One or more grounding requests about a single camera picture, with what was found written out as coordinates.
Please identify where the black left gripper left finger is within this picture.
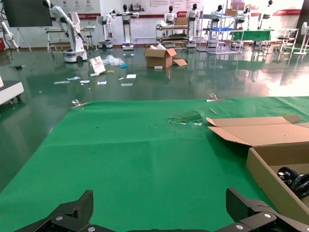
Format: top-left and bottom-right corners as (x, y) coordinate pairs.
(14, 189), (107, 232)

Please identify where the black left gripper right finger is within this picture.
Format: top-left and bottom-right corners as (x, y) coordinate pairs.
(214, 187), (309, 232)

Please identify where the black power cord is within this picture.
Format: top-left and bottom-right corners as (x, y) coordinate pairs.
(277, 166), (309, 199)

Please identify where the cardboard box with round holes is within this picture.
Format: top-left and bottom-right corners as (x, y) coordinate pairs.
(205, 115), (309, 224)

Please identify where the green table cloth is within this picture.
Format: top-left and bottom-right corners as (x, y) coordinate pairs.
(0, 96), (309, 232)

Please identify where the metal cloth clip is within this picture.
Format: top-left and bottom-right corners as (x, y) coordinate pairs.
(206, 93), (225, 102)
(71, 99), (89, 109)

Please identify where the white wheeled machine base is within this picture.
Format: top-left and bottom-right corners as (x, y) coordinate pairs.
(0, 74), (25, 106)

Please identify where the white paper bag red print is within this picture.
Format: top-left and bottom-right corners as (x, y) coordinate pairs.
(88, 56), (106, 75)

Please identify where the clear plastic bag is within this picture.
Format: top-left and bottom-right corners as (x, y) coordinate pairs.
(101, 54), (125, 67)

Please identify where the loose cardboard flap piece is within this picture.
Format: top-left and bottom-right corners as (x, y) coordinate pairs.
(172, 57), (188, 67)

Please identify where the white rack shelf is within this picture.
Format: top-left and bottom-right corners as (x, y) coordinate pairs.
(196, 13), (244, 54)

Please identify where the large open cardboard carton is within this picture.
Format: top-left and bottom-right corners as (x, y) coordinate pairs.
(144, 44), (178, 69)

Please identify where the green covered table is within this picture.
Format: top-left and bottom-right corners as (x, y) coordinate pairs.
(229, 29), (272, 42)

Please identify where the black round stool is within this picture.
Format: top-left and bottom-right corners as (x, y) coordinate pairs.
(85, 35), (95, 51)

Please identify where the white work table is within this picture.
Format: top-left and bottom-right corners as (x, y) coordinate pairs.
(270, 28), (300, 54)

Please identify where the white packing paper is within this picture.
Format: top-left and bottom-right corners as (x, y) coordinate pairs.
(149, 43), (167, 51)

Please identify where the white standing fan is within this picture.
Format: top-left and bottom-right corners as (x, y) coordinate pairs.
(293, 21), (309, 56)

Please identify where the white humanoid robot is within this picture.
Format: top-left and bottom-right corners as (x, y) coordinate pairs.
(238, 6), (252, 30)
(185, 2), (201, 48)
(212, 4), (224, 29)
(96, 9), (116, 49)
(257, 0), (273, 30)
(164, 6), (176, 26)
(111, 4), (140, 51)

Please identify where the metal shelf cart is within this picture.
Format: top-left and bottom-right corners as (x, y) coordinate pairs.
(155, 23), (190, 49)

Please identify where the black display screen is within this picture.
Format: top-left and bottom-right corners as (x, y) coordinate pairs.
(2, 0), (53, 28)

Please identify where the white frame table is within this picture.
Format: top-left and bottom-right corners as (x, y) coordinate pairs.
(45, 26), (97, 53)

